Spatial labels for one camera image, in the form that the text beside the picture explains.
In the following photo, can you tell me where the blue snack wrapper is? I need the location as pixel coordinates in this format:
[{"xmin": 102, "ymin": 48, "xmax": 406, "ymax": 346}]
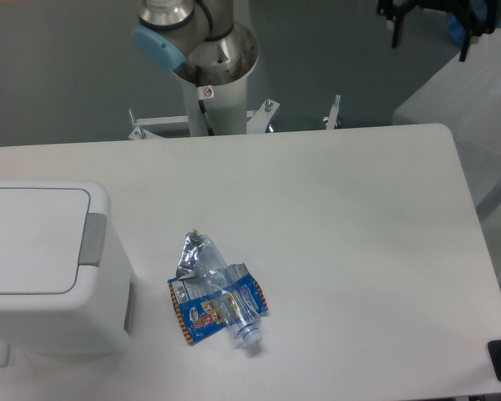
[{"xmin": 168, "ymin": 231, "xmax": 269, "ymax": 345}]

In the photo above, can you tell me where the white side table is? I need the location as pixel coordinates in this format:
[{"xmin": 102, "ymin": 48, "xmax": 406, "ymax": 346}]
[{"xmin": 392, "ymin": 29, "xmax": 501, "ymax": 203}]

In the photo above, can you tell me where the white trash can body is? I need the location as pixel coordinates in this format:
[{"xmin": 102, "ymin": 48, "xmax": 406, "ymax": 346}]
[{"xmin": 0, "ymin": 180, "xmax": 136, "ymax": 354}]

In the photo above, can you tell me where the black cable on pedestal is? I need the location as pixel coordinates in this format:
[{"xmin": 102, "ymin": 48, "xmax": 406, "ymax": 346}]
[{"xmin": 194, "ymin": 66, "xmax": 215, "ymax": 137}]

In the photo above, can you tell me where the crushed clear plastic bottle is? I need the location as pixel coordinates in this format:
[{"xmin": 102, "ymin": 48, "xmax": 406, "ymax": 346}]
[{"xmin": 189, "ymin": 231, "xmax": 268, "ymax": 348}]

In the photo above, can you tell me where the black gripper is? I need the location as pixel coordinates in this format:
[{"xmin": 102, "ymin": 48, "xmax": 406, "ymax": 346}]
[{"xmin": 377, "ymin": 0, "xmax": 501, "ymax": 62}]

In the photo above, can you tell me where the white trash can lid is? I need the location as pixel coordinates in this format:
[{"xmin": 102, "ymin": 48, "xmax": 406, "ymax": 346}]
[{"xmin": 0, "ymin": 188, "xmax": 90, "ymax": 295}]

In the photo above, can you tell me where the silver robot arm blue cap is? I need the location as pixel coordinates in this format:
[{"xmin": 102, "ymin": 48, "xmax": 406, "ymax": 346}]
[{"xmin": 131, "ymin": 1, "xmax": 501, "ymax": 86}]

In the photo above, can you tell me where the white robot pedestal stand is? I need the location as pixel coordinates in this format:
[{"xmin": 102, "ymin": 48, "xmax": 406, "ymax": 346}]
[{"xmin": 127, "ymin": 66, "xmax": 343, "ymax": 141}]

